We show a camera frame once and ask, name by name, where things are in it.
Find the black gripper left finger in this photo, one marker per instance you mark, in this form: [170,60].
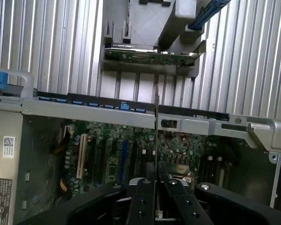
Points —
[140,201]

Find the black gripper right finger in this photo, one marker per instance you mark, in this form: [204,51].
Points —
[189,206]

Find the black RAM slots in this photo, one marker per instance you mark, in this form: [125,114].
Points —
[213,168]

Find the blue expansion slot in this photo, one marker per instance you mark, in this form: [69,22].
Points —
[124,157]

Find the white expansion slot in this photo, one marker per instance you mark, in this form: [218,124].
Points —
[82,154]

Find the CPU socket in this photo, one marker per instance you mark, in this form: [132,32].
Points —
[178,170]

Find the green motherboard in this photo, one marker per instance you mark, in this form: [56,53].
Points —
[112,150]

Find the blue case latch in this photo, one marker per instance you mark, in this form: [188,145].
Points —
[124,106]

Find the silver open PC case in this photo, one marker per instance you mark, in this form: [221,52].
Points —
[89,112]

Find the grey power supply unit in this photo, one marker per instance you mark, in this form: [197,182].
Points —
[4,173]

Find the white barcode label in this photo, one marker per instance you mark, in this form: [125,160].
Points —
[8,146]

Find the green graphics card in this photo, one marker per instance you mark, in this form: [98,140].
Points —
[142,57]

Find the grey parts rack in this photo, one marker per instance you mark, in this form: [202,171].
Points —
[145,28]

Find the light grey disk block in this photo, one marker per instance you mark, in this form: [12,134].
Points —
[185,10]

